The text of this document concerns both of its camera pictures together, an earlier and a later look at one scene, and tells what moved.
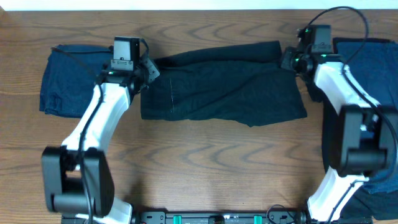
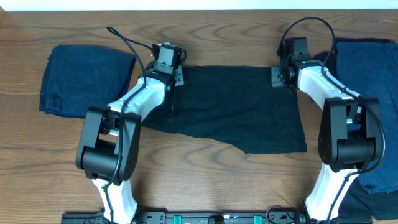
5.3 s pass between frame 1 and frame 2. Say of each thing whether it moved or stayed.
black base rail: stayed
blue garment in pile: stayed
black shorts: moved
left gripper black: moved
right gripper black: moved
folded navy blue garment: stayed
